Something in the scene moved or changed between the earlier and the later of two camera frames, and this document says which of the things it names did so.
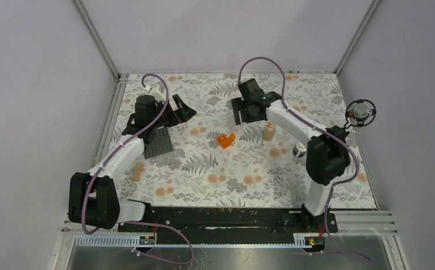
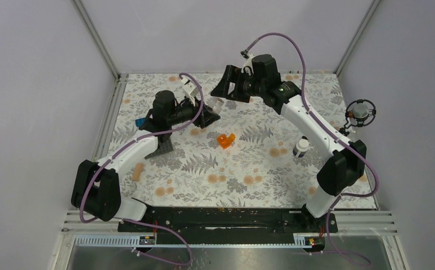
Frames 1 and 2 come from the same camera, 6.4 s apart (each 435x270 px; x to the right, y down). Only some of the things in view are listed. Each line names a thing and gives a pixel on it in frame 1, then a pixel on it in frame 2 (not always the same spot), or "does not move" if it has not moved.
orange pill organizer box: x=225 y=141 does not move
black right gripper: x=238 y=104 -> x=233 y=74
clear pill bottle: x=269 y=131 -> x=215 y=104
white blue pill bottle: x=299 y=150 does not move
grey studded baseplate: x=162 y=144 does not move
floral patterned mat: x=219 y=164 does not move
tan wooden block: x=137 y=171 does not move
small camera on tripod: x=359 y=113 does not move
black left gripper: x=183 y=114 -> x=206 y=116
